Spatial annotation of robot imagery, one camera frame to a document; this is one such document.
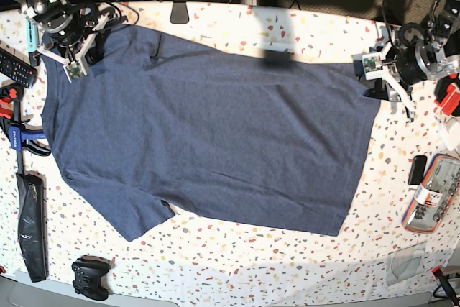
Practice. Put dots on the blue bar clamp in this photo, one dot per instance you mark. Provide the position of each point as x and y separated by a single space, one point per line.
20 137

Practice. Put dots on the transparent pencil case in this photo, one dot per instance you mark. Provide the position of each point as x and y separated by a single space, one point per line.
433 196

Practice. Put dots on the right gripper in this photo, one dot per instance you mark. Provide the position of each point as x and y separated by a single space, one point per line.
78 34

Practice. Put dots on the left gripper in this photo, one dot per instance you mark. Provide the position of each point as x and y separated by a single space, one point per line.
388 84

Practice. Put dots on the red and black tool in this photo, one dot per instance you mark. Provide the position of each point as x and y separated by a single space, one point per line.
447 94

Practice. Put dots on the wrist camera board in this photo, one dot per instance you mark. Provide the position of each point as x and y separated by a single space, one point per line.
74 70
371 64

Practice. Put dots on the white adapter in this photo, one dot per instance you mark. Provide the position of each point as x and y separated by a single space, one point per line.
449 134

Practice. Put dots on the blue T-shirt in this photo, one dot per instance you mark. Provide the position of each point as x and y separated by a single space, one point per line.
162 122

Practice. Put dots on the mint highlighter pen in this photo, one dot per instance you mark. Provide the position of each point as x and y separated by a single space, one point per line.
32 43

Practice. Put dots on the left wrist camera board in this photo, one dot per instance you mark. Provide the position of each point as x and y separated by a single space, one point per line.
371 64

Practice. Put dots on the clear plastic sleeve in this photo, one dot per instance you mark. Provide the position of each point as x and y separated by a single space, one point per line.
405 263

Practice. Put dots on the small black box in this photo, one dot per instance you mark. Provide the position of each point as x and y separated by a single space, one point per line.
417 170

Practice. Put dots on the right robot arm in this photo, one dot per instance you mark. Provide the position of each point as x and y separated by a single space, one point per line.
40 11

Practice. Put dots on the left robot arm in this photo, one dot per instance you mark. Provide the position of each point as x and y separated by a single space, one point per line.
415 53

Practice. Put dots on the black remote control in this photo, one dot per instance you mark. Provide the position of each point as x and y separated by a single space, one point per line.
17 70

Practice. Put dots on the black game controller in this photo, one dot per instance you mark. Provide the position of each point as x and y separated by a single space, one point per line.
88 274

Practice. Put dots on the black plastic bag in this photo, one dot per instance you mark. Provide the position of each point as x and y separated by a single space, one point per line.
31 226

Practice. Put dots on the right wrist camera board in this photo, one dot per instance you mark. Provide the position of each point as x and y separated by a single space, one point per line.
74 70

